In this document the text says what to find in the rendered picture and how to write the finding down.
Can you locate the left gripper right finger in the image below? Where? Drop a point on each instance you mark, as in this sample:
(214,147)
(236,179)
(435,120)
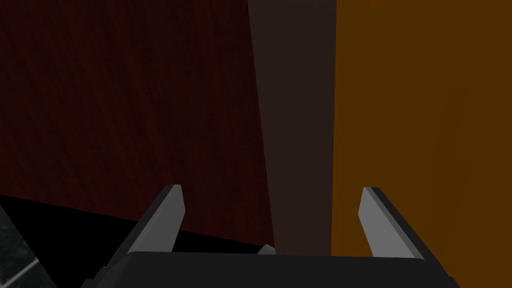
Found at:
(384,232)

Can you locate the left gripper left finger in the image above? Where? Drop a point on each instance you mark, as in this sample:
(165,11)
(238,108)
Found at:
(162,228)

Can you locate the dark red wooden door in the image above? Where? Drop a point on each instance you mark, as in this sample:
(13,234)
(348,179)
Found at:
(120,100)

